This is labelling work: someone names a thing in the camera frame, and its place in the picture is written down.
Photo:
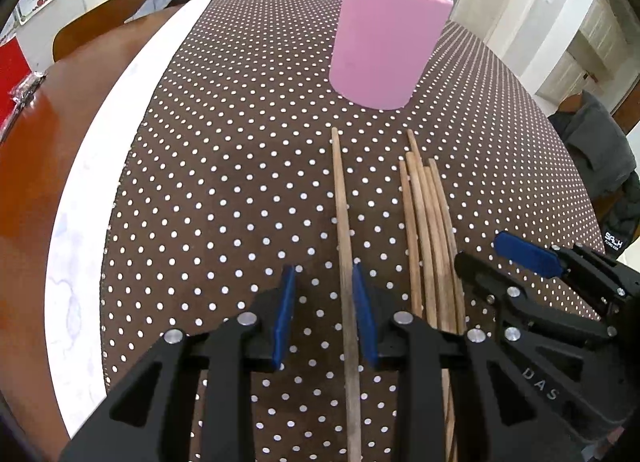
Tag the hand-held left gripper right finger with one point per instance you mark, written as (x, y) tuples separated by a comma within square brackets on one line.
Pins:
[(364, 312)]

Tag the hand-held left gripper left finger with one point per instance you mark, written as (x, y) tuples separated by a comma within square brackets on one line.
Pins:
[(282, 322)]

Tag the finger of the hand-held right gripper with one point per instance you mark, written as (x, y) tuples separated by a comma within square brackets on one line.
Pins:
[(480, 272), (530, 254)]

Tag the bundle of wooden chopsticks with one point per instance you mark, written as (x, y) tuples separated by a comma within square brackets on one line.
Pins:
[(413, 142)]

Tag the pink cup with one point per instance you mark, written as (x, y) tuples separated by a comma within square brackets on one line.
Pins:
[(385, 42)]

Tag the dark grey jacket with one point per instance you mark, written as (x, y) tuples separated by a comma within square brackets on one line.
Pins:
[(600, 157)]

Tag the brown polka dot mat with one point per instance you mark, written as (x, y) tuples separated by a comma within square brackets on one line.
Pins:
[(225, 192)]

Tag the wooden chair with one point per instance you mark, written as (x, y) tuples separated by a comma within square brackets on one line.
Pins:
[(627, 112), (95, 22)]

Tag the white cabinet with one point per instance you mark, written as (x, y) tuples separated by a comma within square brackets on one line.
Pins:
[(585, 42)]

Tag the clear plastic packet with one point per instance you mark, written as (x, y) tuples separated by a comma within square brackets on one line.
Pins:
[(27, 90)]

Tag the red bag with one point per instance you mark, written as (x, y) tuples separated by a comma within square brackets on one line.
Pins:
[(10, 82)]

